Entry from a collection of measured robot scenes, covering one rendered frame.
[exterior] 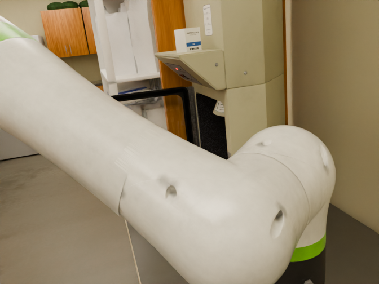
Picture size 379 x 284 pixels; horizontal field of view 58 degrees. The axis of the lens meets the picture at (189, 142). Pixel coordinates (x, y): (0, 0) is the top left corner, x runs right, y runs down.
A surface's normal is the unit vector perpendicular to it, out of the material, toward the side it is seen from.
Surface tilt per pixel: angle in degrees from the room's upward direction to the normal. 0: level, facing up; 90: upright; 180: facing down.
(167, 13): 90
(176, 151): 23
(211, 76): 90
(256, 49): 90
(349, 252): 0
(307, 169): 55
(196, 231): 64
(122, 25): 83
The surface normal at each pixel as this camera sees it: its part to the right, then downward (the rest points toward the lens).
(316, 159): 0.54, -0.46
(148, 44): -0.36, 0.41
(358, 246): -0.11, -0.95
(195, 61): 0.28, 0.25
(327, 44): -0.95, 0.18
